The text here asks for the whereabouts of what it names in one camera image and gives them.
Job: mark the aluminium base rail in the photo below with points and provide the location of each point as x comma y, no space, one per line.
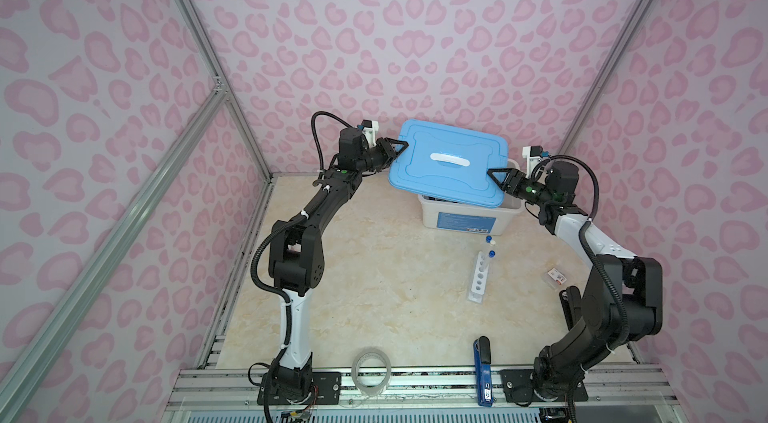
612,392

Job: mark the white test tube rack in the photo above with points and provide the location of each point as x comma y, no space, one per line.
478,282

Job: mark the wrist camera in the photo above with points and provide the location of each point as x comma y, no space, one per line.
533,155
369,129

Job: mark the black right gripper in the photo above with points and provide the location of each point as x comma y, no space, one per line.
516,181

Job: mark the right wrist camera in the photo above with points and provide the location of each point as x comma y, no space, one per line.
533,155

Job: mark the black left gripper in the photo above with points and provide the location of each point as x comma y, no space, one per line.
386,151

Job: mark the clear tape roll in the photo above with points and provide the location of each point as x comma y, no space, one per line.
371,371

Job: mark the blue black stapler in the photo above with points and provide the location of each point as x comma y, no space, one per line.
483,372

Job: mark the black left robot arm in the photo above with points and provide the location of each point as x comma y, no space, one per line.
290,263

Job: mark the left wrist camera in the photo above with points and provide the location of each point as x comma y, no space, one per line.
369,129

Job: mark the white plastic storage box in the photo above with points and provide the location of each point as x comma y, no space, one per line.
447,215

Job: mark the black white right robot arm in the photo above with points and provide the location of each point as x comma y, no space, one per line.
622,300

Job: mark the blue plastic box lid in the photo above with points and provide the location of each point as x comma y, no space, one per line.
449,163

